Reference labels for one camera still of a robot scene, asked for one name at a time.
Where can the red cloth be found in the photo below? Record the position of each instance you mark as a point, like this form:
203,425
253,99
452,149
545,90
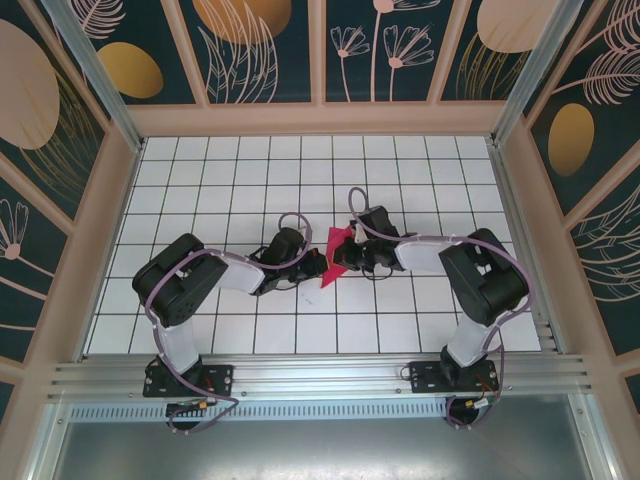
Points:
334,237

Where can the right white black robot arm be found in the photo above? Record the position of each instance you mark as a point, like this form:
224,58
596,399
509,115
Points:
480,270

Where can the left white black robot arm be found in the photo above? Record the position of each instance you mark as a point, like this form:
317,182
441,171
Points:
240,275

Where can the grey metal sheet panel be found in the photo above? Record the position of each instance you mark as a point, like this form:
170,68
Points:
320,450

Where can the aluminium mounting rail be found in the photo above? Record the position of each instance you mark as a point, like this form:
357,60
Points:
325,372

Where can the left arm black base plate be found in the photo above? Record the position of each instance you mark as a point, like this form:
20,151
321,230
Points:
222,375

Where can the aluminium side rail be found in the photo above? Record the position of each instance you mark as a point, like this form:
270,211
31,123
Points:
525,250

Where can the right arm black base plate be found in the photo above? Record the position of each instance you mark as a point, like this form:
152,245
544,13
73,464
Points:
422,375

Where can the aluminium frame post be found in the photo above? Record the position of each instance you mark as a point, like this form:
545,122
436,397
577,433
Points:
535,75
97,75

